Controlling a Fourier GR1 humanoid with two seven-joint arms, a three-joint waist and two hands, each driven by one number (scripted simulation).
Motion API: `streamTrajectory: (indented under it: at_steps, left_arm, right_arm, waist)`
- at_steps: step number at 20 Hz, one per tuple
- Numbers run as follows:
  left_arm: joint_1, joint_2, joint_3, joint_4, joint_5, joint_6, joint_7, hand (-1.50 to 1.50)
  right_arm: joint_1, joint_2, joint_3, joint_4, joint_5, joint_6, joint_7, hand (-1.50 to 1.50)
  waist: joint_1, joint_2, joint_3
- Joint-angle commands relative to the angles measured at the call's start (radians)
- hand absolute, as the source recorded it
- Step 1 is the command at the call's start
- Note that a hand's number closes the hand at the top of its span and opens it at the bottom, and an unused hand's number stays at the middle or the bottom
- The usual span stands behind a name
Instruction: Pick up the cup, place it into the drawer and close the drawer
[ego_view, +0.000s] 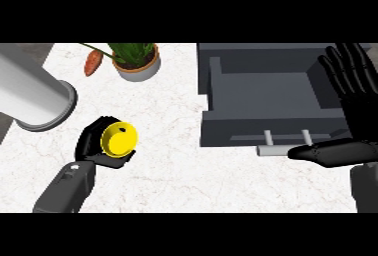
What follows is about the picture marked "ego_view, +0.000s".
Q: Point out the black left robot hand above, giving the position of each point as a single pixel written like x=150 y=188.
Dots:
x=91 y=146

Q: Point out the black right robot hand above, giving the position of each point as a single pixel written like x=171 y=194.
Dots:
x=352 y=100

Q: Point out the yellow cup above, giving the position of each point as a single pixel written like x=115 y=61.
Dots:
x=119 y=139

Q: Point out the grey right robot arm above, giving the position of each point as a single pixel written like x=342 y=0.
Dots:
x=366 y=188

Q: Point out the open dark grey drawer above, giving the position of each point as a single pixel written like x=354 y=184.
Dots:
x=271 y=96

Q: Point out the large white cylinder appliance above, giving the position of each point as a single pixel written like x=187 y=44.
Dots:
x=32 y=91

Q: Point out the orange carrot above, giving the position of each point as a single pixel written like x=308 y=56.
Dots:
x=92 y=62

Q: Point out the potted green plant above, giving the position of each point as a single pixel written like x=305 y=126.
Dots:
x=135 y=60

